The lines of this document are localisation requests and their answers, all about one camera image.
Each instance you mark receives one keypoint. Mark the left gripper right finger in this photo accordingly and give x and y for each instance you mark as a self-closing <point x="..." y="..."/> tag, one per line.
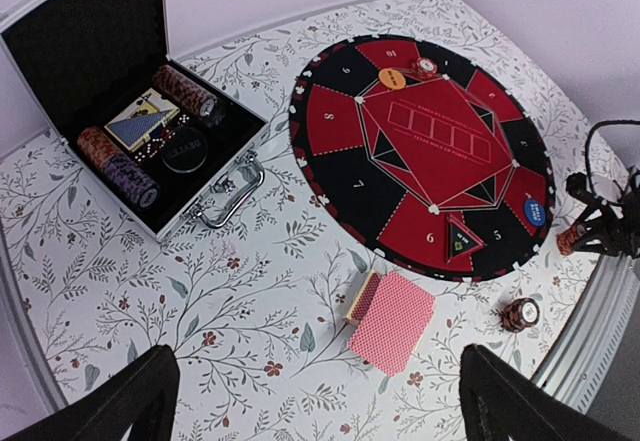
<point x="499" y="403"/>

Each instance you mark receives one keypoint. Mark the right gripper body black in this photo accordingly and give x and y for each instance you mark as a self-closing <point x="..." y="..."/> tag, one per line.
<point x="612" y="227"/>

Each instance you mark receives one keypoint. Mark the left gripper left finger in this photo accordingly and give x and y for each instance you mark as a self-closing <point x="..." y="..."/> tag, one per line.
<point x="137" y="403"/>

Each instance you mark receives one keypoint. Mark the blue small blind button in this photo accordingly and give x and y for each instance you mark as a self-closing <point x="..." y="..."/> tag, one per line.
<point x="534" y="212"/>

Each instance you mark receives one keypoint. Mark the red chips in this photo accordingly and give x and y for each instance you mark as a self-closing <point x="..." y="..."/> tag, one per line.
<point x="423" y="69"/>

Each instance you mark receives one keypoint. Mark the orange big blind button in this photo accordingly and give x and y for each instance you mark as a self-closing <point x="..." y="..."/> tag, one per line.
<point x="392" y="79"/>

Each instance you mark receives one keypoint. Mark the orange red chip stack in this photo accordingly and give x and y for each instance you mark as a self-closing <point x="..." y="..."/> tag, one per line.
<point x="568" y="239"/>

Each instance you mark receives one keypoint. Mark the black brown chip stack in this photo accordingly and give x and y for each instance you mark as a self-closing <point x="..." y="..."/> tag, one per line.
<point x="520" y="314"/>

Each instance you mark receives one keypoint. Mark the red backed card deck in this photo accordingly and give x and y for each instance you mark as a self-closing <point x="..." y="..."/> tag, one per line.
<point x="390" y="314"/>

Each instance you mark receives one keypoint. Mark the triangular all in marker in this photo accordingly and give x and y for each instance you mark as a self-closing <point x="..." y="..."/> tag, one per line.
<point x="461" y="240"/>

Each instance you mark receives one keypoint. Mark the round red black poker mat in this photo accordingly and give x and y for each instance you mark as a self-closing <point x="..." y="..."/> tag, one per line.
<point x="390" y="166"/>

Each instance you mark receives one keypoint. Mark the left chip roll in case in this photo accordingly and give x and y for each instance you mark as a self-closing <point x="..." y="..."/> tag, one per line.
<point x="131" y="181"/>

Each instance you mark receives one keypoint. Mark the chip roll in case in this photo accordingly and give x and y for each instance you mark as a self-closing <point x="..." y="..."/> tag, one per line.
<point x="190" y="95"/>
<point x="131" y="181"/>

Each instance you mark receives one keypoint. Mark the black dealer button in case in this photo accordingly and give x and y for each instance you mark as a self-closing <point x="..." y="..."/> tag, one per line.
<point x="186" y="152"/>

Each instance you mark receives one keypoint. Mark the aluminium poker case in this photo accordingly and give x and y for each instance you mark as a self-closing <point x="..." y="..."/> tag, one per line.
<point x="85" y="61"/>

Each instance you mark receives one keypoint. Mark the blue card deck in case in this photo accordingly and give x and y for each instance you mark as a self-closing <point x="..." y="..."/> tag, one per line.
<point x="135" y="124"/>

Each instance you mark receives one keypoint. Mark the right chip roll in case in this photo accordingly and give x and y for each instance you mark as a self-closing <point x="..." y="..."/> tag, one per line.
<point x="190" y="95"/>

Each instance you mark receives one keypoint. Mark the front aluminium rail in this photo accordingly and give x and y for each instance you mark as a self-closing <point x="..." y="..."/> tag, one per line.
<point x="578" y="362"/>

